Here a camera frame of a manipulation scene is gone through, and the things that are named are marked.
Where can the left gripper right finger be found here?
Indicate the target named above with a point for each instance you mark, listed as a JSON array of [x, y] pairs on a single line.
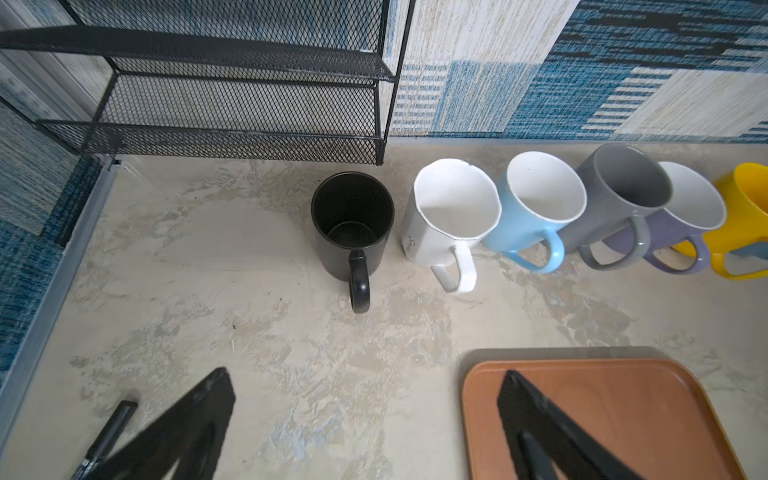
[[543, 440]]

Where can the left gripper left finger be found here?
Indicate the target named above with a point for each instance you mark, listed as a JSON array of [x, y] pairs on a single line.
[[187, 439]]

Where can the light blue mug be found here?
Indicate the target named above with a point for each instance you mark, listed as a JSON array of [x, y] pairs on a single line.
[[539, 194]]

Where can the black mug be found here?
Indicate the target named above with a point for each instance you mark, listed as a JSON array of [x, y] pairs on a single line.
[[353, 214]]

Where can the grey mug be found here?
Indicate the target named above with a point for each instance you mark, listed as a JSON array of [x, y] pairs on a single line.
[[607, 212]]

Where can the white mug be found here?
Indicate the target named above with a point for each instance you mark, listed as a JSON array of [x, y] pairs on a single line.
[[452, 206]]

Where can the purple mug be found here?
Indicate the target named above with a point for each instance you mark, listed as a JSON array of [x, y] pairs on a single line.
[[689, 206]]

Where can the yellow mug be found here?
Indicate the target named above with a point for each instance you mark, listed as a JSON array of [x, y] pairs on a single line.
[[744, 191]]

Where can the blue speckled mug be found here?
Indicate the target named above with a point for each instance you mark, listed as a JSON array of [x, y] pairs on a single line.
[[757, 250]]

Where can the black marker pen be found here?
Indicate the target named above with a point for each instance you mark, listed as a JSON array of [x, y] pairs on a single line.
[[106, 439]]

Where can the brown plastic tray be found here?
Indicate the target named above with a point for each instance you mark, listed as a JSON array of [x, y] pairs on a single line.
[[652, 414]]

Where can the black wire shelf rack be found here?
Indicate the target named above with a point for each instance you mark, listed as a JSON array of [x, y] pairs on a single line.
[[313, 81]]

